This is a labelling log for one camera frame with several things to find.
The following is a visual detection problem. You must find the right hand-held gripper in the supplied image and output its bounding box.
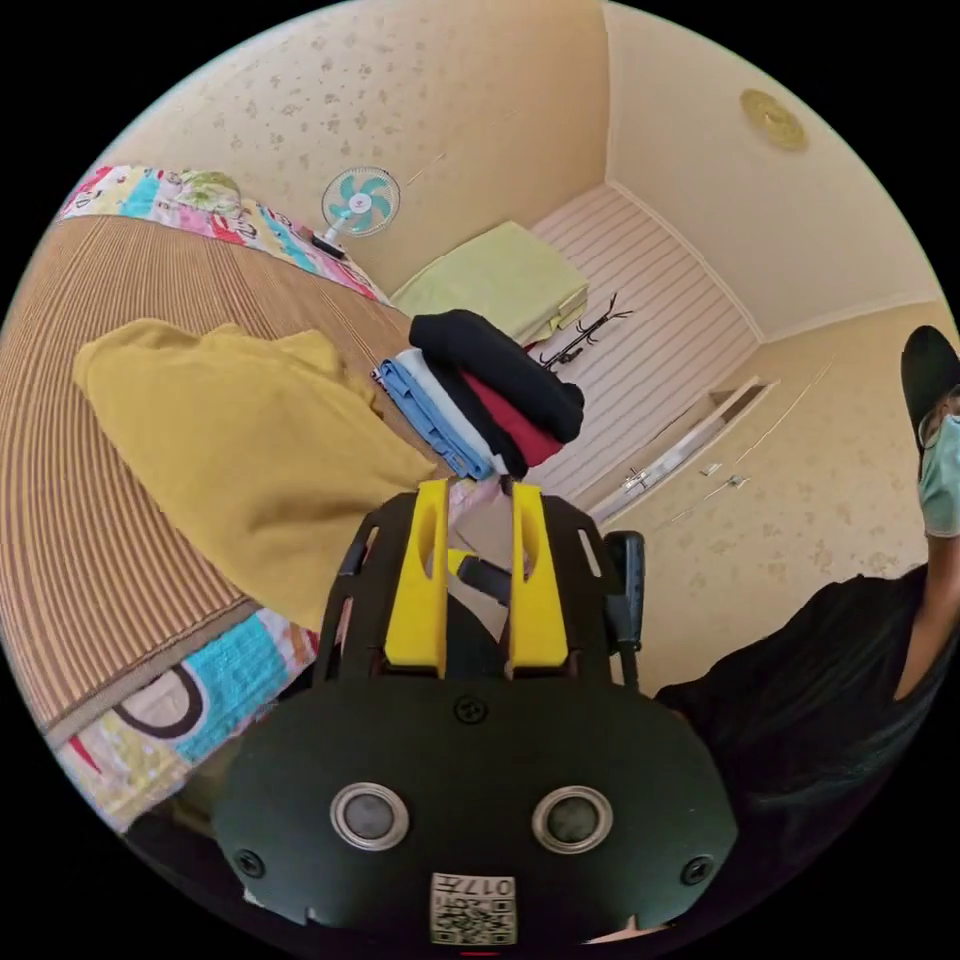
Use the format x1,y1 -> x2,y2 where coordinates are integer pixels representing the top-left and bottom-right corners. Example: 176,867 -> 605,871
448,548 -> 514,606

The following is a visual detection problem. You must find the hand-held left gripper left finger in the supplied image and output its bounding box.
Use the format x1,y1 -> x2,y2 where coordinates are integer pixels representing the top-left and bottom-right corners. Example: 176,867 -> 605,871
383,479 -> 450,678

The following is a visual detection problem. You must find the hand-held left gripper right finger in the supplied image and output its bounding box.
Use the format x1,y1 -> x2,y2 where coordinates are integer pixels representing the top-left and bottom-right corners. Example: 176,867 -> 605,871
510,482 -> 570,671

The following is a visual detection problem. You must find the yellow long sleeve shirt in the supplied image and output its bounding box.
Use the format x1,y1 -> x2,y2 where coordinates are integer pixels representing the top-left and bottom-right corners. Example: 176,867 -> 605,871
72,317 -> 439,633

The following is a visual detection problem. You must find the pile of clothes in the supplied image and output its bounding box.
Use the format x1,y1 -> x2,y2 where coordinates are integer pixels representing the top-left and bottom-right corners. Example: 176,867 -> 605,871
371,308 -> 587,482

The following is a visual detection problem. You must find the white door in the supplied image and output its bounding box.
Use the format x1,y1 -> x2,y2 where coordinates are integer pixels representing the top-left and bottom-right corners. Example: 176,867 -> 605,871
590,374 -> 779,528

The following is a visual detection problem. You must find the black coat rack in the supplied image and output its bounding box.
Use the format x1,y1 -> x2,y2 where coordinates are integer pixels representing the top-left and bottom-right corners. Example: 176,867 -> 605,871
537,291 -> 636,371

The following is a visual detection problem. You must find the yellow-green curtain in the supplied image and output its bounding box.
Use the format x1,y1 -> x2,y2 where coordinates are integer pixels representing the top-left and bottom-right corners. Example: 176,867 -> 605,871
389,219 -> 592,349

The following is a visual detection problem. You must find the person's body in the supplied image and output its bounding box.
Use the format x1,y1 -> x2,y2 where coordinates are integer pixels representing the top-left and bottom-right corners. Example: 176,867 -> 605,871
650,323 -> 960,913

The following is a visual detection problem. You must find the bed with woven mat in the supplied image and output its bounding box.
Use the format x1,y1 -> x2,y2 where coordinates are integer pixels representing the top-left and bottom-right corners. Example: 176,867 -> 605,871
0,164 -> 513,835

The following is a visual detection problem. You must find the teal table fan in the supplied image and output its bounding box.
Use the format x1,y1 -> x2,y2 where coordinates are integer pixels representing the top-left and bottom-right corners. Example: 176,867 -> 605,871
310,165 -> 402,262

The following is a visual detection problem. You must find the green floral pillow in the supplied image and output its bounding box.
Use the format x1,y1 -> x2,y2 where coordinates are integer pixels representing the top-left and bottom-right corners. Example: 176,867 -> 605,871
173,169 -> 244,221

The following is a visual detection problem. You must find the golden ceiling lamp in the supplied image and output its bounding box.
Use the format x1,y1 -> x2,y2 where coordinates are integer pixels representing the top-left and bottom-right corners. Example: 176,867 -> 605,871
738,87 -> 811,153

